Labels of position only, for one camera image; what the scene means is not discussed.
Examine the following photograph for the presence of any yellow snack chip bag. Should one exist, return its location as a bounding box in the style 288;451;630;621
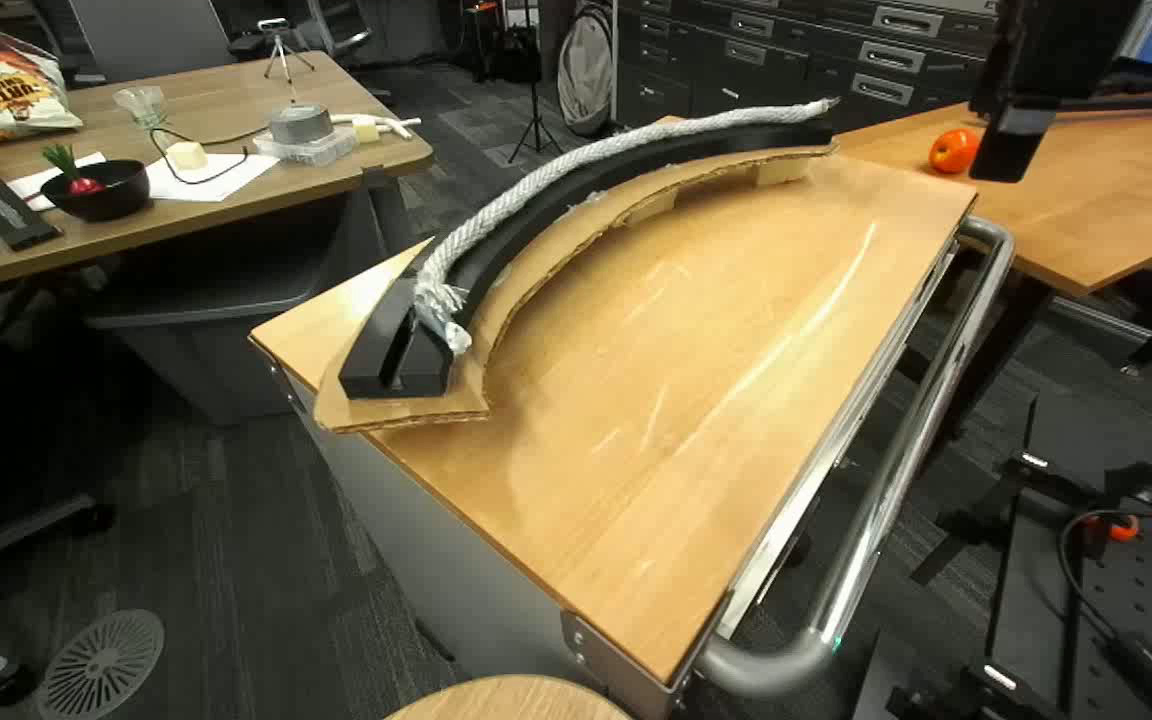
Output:
0;30;79;138

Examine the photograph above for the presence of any dark drawer cabinet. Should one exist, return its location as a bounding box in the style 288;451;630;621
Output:
613;0;1002;126

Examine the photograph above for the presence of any curved cardboard base board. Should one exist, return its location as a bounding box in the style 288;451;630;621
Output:
311;147;820;431

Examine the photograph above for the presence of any office chair base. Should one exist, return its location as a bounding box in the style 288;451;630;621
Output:
0;443;167;720

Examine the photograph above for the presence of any black bowl with red item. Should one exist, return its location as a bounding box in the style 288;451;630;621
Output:
46;159;149;220

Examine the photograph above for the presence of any orange round fruit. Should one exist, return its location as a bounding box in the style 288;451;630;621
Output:
929;126;980;176

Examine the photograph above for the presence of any orange black cable connector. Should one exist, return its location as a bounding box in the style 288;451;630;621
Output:
1084;512;1139;548

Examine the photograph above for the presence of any black curved track rail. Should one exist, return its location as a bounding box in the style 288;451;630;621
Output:
342;115;828;399

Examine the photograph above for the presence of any silver metal cart handle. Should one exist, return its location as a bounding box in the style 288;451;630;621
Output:
683;214;1012;698

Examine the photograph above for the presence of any grey tape roll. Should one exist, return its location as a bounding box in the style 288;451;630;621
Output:
269;104;334;154

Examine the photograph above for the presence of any round wooden stool top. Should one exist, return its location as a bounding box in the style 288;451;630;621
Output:
388;677;634;720

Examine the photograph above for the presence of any white paper sheet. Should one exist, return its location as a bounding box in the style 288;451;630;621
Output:
149;152;277;205

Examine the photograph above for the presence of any black tripod stand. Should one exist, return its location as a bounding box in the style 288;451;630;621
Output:
506;0;561;159

